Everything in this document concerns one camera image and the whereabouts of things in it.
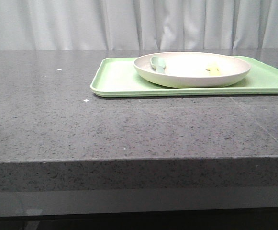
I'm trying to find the light green tray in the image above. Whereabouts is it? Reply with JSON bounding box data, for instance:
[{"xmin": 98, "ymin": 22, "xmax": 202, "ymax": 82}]
[{"xmin": 90, "ymin": 56, "xmax": 278, "ymax": 98}]

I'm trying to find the yellow plastic fork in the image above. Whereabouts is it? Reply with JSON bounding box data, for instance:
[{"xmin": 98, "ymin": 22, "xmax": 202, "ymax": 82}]
[{"xmin": 206, "ymin": 62, "xmax": 221, "ymax": 76}]

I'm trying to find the beige round plate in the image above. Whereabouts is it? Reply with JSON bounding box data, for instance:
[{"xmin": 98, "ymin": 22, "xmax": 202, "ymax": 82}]
[{"xmin": 134, "ymin": 51, "xmax": 251, "ymax": 88}]

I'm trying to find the sage green spoon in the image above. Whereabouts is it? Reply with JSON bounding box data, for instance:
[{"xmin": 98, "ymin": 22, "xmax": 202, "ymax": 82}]
[{"xmin": 150, "ymin": 56, "xmax": 166, "ymax": 74}]

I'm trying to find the white curtain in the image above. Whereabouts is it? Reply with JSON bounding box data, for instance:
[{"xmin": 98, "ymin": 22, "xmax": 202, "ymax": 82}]
[{"xmin": 0, "ymin": 0, "xmax": 278, "ymax": 50}]

